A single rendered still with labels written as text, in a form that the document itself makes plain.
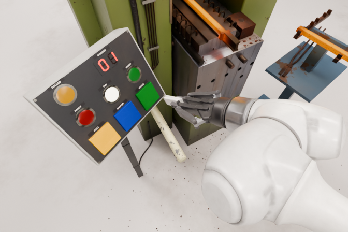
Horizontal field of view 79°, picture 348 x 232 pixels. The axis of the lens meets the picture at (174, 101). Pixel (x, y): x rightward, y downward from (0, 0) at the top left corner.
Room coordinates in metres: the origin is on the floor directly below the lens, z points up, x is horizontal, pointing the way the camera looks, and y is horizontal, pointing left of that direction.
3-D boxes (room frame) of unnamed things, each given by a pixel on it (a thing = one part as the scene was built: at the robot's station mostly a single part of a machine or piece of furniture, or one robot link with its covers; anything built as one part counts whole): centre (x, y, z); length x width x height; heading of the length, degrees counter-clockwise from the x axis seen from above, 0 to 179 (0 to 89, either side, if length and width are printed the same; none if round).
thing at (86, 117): (0.30, 0.25, 1.09); 0.05 x 0.03 x 0.04; 118
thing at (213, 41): (0.95, -0.10, 0.96); 0.42 x 0.20 x 0.09; 28
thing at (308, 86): (0.88, -0.80, 0.66); 0.40 x 0.30 x 0.02; 128
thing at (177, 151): (0.52, 0.06, 0.62); 0.44 x 0.05 x 0.05; 28
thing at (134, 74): (0.46, 0.13, 1.09); 0.05 x 0.03 x 0.04; 118
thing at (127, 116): (0.35, 0.15, 1.01); 0.07 x 0.05 x 0.07; 143
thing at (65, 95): (0.32, 0.28, 1.16); 0.05 x 0.03 x 0.04; 118
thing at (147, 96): (0.43, 0.09, 1.01); 0.07 x 0.05 x 0.07; 143
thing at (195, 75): (0.99, -0.14, 0.69); 0.56 x 0.38 x 0.45; 28
